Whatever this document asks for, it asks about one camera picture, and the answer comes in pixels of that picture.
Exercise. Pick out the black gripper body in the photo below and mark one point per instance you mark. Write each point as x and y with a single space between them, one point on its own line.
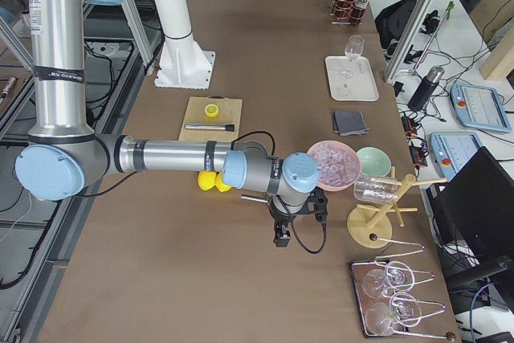
282 217

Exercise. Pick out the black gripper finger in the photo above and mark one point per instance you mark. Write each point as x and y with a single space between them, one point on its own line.
282 235

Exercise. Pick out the copper wire bottle basket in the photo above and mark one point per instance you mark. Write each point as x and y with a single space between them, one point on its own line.
339 21

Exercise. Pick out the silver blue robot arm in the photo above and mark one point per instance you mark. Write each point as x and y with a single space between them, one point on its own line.
65 154

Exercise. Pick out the pink bowl of ice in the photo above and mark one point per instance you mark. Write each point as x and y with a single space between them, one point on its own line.
339 165

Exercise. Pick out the wooden cup tree stand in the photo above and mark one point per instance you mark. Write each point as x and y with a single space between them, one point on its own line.
369 224

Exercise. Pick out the clear glass mug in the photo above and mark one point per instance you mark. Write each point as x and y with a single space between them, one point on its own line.
376 189

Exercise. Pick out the green ceramic bowl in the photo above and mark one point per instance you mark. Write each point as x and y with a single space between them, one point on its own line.
374 162

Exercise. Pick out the yellow lemon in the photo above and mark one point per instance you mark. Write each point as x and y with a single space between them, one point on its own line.
206 180
220 184

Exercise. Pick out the grey folded cloth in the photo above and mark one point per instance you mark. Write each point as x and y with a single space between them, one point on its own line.
347 123

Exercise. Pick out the upside-down wine glass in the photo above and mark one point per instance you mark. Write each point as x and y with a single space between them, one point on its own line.
402 312
388 279

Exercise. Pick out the dark glass rack tray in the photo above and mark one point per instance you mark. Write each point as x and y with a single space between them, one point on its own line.
358 269

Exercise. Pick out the steel muddler black tip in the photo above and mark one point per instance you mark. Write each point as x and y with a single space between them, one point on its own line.
224 128

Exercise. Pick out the cream rabbit tray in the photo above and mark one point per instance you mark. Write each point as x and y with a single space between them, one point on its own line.
350 80

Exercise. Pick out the bamboo cutting board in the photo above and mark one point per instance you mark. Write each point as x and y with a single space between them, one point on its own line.
214 119

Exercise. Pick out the half lemon slice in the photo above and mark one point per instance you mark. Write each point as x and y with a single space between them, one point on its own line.
211 110

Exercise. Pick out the blue teach pendant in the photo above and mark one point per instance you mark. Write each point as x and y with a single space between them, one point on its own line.
452 150
479 107

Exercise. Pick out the black thermos bottle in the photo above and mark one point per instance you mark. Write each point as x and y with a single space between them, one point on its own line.
425 89

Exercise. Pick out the black computer monitor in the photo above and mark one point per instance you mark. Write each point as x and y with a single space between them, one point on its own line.
476 206

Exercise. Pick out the clear wine glass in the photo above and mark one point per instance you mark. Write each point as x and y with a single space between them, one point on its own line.
354 47

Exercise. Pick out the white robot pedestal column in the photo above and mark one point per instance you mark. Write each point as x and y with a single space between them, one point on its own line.
183 64

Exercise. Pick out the aluminium frame post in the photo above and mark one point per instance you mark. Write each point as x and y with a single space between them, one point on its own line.
411 29

